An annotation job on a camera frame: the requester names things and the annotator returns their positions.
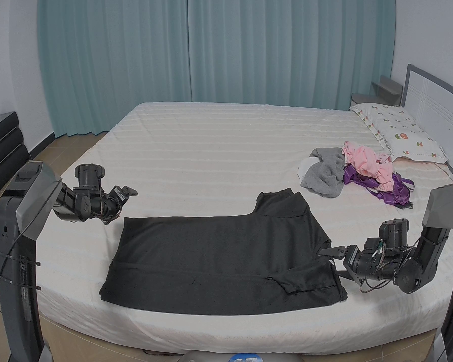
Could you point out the bed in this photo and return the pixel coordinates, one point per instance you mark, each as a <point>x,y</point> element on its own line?
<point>211,157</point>

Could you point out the black T-shirt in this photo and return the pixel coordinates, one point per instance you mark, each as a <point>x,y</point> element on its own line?
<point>211,247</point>

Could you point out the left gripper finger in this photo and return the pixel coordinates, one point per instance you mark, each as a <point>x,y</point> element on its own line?
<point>130,191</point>

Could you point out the white printed pillow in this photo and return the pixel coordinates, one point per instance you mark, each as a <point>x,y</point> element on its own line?
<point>396,126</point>

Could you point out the purple garment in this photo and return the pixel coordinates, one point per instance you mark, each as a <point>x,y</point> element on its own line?
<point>396,190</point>

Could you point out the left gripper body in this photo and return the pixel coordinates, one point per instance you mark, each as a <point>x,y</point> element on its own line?
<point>117,193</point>

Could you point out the grey bedside table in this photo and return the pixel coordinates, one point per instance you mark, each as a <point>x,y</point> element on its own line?
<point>389,87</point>

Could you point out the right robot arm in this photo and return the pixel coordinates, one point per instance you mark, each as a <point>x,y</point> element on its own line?
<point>434,247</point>

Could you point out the pink garment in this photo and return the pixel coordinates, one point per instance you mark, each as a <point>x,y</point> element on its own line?
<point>366,160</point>

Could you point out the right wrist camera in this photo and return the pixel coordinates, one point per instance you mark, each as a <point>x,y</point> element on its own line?
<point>372,246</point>

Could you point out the blue-green curtain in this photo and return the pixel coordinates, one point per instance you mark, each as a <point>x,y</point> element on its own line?
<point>287,43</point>
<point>113,51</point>

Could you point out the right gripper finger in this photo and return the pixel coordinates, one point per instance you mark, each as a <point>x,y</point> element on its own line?
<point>336,253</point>

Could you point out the white garment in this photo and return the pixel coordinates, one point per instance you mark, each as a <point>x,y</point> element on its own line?
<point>305,166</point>

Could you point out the black chest of drawers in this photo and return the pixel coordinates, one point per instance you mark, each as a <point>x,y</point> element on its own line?
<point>3,145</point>

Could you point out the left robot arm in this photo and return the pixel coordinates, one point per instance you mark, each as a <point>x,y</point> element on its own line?
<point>26,198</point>

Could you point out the grey garment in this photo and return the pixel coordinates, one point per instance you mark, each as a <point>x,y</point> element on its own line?
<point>324,175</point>

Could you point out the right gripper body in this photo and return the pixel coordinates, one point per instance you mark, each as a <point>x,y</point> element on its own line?
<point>353,266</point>

